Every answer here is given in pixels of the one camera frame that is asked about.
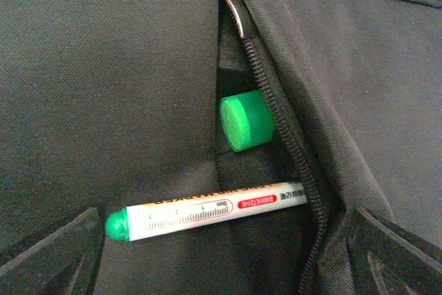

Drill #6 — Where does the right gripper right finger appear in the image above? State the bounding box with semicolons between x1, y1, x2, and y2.
347;209;441;294

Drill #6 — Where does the silver pen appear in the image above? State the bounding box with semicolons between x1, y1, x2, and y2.
105;182;307;242

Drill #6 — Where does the green black marker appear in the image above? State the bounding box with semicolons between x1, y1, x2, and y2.
219;90;276;152

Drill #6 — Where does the black student bag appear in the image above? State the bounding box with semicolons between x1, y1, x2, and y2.
1;0;441;294

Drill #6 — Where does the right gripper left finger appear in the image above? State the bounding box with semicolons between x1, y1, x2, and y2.
1;208;104;294

